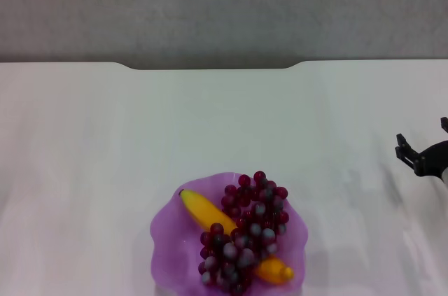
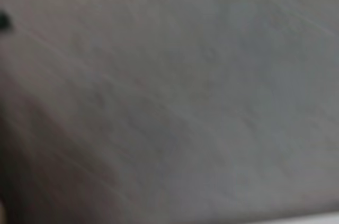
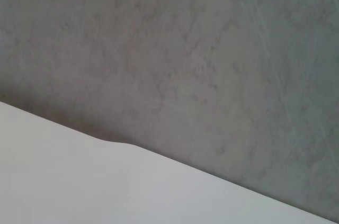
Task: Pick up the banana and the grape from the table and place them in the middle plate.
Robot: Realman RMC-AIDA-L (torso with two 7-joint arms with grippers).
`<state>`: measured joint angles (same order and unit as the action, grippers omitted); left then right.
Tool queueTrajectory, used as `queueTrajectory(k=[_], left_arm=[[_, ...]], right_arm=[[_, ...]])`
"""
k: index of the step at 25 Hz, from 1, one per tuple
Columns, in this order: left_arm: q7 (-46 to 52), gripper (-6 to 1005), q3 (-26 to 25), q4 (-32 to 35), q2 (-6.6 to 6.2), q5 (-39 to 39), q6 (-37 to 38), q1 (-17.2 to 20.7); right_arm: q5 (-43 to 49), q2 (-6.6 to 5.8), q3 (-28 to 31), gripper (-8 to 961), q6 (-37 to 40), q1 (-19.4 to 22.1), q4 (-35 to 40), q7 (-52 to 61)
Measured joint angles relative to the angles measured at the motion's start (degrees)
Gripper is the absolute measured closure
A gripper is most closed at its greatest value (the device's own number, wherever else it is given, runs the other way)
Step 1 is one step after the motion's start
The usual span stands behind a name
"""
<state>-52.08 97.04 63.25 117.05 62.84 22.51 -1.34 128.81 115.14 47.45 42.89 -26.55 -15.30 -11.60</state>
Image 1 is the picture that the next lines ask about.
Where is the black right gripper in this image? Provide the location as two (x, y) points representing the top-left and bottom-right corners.
(395, 116), (448, 178)

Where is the dark red grape bunch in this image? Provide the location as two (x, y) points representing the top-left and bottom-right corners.
(197, 170), (291, 296)

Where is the yellow banana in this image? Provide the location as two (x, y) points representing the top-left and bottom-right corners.
(178, 188), (295, 285)

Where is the purple wavy plastic plate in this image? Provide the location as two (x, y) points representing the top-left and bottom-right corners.
(149, 171), (309, 296)

